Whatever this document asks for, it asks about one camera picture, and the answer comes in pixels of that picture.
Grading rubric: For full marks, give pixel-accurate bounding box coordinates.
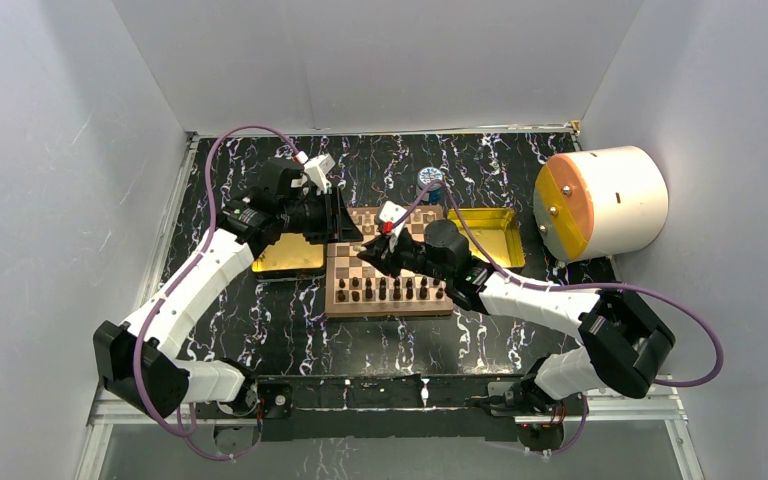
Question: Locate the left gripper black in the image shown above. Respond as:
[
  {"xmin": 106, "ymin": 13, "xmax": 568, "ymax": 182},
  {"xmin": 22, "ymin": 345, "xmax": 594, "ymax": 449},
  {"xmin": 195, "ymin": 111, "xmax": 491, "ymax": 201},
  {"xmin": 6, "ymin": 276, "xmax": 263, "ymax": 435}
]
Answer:
[{"xmin": 279, "ymin": 187, "xmax": 363, "ymax": 245}]

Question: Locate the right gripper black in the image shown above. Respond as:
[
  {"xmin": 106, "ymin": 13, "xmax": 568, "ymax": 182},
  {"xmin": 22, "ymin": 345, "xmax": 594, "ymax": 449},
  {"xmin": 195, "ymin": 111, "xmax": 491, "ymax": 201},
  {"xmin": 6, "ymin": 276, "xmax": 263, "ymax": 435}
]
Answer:
[{"xmin": 357, "ymin": 228, "xmax": 451, "ymax": 283}]

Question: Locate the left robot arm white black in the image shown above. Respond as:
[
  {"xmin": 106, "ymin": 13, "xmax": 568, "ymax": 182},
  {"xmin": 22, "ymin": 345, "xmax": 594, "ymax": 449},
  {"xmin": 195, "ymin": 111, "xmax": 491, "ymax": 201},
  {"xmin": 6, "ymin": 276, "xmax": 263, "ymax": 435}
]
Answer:
[{"xmin": 93, "ymin": 154, "xmax": 363, "ymax": 418}]

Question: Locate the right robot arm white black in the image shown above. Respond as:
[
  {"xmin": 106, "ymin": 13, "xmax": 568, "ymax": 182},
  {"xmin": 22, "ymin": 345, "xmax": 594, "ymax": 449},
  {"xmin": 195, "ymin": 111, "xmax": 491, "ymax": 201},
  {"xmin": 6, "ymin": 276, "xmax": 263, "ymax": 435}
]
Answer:
[{"xmin": 358, "ymin": 202, "xmax": 675, "ymax": 414}]

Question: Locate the wooden chess board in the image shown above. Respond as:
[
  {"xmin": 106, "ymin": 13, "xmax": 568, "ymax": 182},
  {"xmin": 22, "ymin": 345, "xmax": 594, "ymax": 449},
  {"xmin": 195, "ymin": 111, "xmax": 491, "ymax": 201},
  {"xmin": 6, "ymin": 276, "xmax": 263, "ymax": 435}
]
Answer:
[{"xmin": 325, "ymin": 242, "xmax": 454, "ymax": 318}]

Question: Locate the left gold tin tray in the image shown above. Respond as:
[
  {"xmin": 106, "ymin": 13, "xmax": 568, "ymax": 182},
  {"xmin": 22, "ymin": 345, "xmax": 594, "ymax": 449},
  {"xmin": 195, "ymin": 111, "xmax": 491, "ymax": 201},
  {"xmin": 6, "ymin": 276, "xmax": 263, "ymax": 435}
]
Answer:
[{"xmin": 251, "ymin": 234, "xmax": 326, "ymax": 282}]

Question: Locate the gold tin tray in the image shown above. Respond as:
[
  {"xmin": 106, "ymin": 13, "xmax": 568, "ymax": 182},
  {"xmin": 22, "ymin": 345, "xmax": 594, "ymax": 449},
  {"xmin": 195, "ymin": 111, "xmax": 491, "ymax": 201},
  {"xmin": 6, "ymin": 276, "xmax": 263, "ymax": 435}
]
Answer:
[
  {"xmin": 461, "ymin": 207, "xmax": 526, "ymax": 269},
  {"xmin": 251, "ymin": 234, "xmax": 326, "ymax": 282}
]

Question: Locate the right gold tin tray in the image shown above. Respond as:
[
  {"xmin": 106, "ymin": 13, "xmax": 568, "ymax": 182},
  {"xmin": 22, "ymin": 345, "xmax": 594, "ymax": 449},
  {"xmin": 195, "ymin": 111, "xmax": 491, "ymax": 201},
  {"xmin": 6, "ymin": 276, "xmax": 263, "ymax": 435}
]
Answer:
[{"xmin": 461, "ymin": 207, "xmax": 526, "ymax": 269}]

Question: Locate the blue white small jar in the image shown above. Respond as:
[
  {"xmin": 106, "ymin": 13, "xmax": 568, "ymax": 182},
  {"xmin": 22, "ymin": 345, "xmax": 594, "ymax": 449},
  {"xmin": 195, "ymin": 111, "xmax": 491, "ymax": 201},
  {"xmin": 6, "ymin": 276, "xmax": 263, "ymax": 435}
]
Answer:
[{"xmin": 416, "ymin": 166, "xmax": 444, "ymax": 205}]

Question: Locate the white cylinder orange lid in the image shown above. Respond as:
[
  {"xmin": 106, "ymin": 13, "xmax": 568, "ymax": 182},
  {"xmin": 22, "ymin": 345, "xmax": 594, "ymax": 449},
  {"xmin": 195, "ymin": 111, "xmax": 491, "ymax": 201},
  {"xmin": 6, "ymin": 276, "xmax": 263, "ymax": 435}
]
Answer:
[{"xmin": 533, "ymin": 146, "xmax": 669, "ymax": 263}]

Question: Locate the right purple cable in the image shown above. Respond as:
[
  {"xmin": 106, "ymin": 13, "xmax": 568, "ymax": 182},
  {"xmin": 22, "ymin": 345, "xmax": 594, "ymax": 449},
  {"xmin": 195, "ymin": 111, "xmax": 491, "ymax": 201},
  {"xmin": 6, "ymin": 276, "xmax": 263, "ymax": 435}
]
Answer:
[{"xmin": 393, "ymin": 180, "xmax": 724, "ymax": 458}]

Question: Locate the purple cable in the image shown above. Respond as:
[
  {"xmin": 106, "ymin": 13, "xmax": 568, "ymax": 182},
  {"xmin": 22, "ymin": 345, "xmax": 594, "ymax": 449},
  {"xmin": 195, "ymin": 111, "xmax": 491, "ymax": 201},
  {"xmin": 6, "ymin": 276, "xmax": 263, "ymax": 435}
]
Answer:
[
  {"xmin": 393, "ymin": 180, "xmax": 724, "ymax": 458},
  {"xmin": 132, "ymin": 125, "xmax": 306, "ymax": 462}
]

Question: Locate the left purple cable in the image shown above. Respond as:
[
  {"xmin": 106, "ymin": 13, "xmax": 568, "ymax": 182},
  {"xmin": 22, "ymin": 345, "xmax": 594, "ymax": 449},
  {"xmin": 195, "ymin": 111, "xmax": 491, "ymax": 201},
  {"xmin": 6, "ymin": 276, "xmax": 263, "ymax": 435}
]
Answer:
[{"xmin": 132, "ymin": 125, "xmax": 306, "ymax": 462}]

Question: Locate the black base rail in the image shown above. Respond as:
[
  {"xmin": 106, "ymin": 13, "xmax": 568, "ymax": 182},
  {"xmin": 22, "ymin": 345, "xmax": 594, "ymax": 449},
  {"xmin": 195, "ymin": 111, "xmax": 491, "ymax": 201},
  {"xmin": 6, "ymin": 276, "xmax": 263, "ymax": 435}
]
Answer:
[{"xmin": 211, "ymin": 374, "xmax": 591, "ymax": 458}]

